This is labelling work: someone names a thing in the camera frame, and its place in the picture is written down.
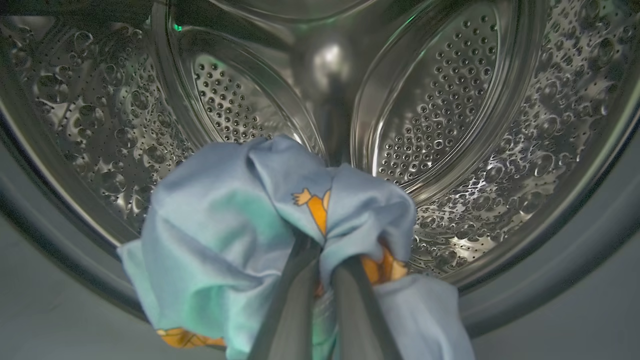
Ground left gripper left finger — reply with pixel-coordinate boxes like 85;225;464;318
248;239;323;360

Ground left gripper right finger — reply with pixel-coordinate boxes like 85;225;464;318
332;256;403;360

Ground light blue cartoon print garment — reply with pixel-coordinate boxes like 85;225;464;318
117;135;476;360

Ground white front-load washing machine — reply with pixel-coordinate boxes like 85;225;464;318
0;0;640;360

